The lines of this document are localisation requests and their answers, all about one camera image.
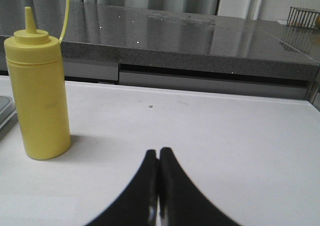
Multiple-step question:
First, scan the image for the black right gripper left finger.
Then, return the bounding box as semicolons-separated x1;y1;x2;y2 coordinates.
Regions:
88;149;159;226

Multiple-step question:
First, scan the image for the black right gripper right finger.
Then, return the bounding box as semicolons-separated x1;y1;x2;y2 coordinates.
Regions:
158;147;238;226

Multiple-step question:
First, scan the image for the yellow squeeze bottle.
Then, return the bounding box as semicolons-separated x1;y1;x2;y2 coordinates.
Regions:
4;0;71;160

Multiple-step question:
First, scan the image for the grey digital kitchen scale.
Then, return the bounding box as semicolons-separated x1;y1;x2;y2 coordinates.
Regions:
0;95;18;141

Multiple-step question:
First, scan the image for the grey stone counter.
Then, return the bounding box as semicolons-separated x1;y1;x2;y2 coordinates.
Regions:
0;0;320;105

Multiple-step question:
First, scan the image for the dark wire rack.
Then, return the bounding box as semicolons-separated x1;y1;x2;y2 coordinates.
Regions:
286;6;320;30

